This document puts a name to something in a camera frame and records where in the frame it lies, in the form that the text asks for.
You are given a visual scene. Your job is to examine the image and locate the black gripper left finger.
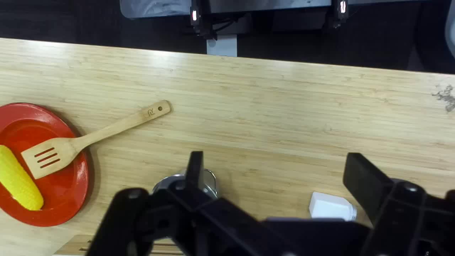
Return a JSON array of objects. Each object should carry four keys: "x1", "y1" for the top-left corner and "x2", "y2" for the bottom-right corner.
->
[{"x1": 86, "y1": 149, "x2": 268, "y2": 256}]

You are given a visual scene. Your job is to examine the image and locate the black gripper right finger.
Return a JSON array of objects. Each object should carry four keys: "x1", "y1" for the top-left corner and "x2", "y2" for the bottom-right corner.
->
[{"x1": 342, "y1": 151, "x2": 455, "y2": 256}]

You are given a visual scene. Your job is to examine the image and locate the yellow maize cob toy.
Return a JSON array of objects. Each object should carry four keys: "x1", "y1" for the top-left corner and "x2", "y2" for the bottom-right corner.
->
[{"x1": 0, "y1": 143, "x2": 46, "y2": 213}]

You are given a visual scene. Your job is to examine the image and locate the red round plate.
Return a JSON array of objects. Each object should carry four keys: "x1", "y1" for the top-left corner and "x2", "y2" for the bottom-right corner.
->
[{"x1": 0, "y1": 101, "x2": 96, "y2": 229}]

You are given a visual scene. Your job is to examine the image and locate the small steel pot with lid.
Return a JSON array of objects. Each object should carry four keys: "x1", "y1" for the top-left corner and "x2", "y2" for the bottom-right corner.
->
[{"x1": 153, "y1": 169, "x2": 221, "y2": 200}]

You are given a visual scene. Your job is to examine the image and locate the small white box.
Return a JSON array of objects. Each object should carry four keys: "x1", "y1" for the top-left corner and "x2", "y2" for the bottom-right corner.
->
[{"x1": 307, "y1": 190, "x2": 360, "y2": 223}]

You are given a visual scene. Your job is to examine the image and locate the wooden slotted spatula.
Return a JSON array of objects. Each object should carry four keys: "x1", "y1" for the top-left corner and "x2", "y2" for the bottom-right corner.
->
[{"x1": 20, "y1": 98, "x2": 174, "y2": 180}]

